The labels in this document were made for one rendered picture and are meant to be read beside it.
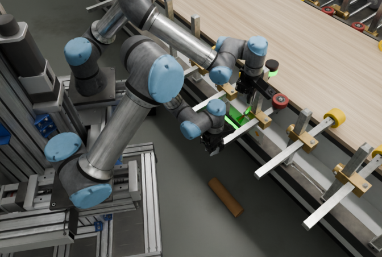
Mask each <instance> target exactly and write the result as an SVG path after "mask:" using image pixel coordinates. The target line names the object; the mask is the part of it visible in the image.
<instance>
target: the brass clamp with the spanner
mask: <svg viewBox="0 0 382 257"><path fill-rule="evenodd" d="M248 117H249V118H250V119H251V120H252V119H254V118H256V119H257V120H258V121H259V125H258V126H259V127H260V128H261V129H262V130H264V129H266V128H267V127H269V126H270V125H271V121H272V120H271V118H270V117H268V116H267V115H266V114H265V113H263V112H262V111H260V112H259V113H257V114H254V113H253V112H252V111H249V115H248ZM266 117H267V118H268V122H265V121H264V119H265V118H266Z"/></svg>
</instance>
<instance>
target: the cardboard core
mask: <svg viewBox="0 0 382 257"><path fill-rule="evenodd" d="M208 185H209V187H211V189H212V190H213V191H214V192H215V194H216V195H217V196H218V197H219V198H220V199H221V201H222V202H223V203H224V204H225V205H226V206H227V208H228V209H229V210H230V212H232V214H233V215H234V216H235V217H238V216H240V215H241V214H242V213H243V212H244V209H243V208H242V206H241V205H240V204H239V203H238V201H237V200H236V199H235V198H234V197H233V196H232V195H231V194H230V192H229V191H228V190H227V189H226V188H225V187H224V186H223V185H222V183H221V182H220V181H219V180H218V179H217V178H216V177H214V178H212V179H211V180H210V181H209V183H208Z"/></svg>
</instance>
